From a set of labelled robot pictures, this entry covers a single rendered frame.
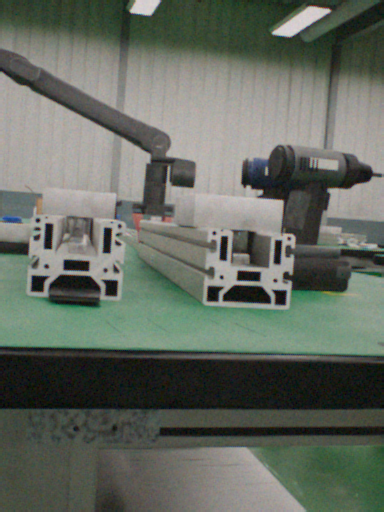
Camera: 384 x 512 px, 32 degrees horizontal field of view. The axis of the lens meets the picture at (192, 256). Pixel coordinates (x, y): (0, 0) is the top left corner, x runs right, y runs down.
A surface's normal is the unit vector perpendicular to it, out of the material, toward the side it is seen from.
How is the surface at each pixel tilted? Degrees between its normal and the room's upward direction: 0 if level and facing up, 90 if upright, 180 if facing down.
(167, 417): 90
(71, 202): 90
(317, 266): 90
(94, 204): 90
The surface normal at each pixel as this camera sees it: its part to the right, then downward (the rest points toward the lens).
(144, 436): 0.25, 0.07
